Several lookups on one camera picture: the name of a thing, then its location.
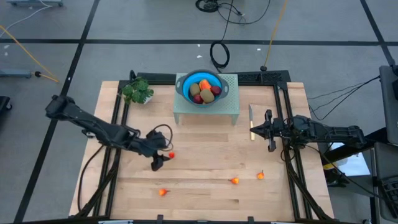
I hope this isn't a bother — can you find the brown kiwi fruit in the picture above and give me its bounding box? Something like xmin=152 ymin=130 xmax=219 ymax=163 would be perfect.
xmin=189 ymin=82 xmax=201 ymax=98
xmin=200 ymin=88 xmax=216 ymax=105

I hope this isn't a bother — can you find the knife with wooden handle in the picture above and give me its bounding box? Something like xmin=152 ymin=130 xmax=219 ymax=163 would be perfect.
xmin=248 ymin=104 xmax=256 ymax=141

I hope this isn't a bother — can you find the yellow floor cable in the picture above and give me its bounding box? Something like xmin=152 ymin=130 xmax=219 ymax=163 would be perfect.
xmin=0 ymin=24 xmax=60 ymax=83

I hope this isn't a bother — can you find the tangled black cable bundle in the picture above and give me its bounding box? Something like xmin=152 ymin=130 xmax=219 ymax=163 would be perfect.
xmin=195 ymin=0 xmax=272 ymax=26

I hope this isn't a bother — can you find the hanging yellow cable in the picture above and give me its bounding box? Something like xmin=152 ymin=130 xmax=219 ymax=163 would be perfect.
xmin=260 ymin=0 xmax=290 ymax=72

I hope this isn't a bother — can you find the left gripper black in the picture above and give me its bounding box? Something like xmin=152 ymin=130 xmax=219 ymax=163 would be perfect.
xmin=140 ymin=129 xmax=172 ymax=172

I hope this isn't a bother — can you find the grey desk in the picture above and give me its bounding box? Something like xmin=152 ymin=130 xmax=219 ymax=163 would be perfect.
xmin=371 ymin=141 xmax=398 ymax=223

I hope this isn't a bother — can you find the mint green perforated shelf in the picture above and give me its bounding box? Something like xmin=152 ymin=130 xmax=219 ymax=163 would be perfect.
xmin=173 ymin=73 xmax=241 ymax=126

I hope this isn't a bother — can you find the black keyboard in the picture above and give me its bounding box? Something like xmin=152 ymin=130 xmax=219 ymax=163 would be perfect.
xmin=379 ymin=174 xmax=398 ymax=203

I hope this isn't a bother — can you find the grey monitor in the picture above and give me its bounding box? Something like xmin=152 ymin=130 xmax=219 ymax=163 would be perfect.
xmin=379 ymin=64 xmax=398 ymax=147

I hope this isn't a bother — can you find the white floor cable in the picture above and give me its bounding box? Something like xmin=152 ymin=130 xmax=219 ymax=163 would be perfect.
xmin=0 ymin=4 xmax=53 ymax=30

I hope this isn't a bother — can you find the blue grey collapsible bowl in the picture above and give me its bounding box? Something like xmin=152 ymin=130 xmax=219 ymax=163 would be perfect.
xmin=175 ymin=69 xmax=230 ymax=109

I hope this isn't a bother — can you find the orange red mango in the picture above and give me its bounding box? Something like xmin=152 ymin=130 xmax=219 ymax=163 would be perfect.
xmin=198 ymin=78 xmax=213 ymax=91

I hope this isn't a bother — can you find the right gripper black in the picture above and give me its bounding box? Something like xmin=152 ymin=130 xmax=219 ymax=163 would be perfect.
xmin=250 ymin=110 xmax=285 ymax=152

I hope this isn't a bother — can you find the coiled black cable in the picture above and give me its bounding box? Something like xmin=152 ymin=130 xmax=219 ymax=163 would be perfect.
xmin=210 ymin=0 xmax=233 ymax=70

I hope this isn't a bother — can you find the black metal table frame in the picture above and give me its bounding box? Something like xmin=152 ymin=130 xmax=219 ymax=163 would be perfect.
xmin=74 ymin=70 xmax=335 ymax=224

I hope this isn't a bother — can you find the green potted plant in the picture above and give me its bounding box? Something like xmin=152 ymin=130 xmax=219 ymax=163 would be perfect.
xmin=120 ymin=77 xmax=155 ymax=106

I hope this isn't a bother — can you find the black floor object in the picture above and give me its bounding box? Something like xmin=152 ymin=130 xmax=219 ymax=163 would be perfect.
xmin=0 ymin=95 xmax=13 ymax=113

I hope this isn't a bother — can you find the grey stand base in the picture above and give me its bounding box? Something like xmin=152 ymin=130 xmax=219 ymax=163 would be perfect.
xmin=0 ymin=68 xmax=32 ymax=79
xmin=7 ymin=0 xmax=65 ymax=7

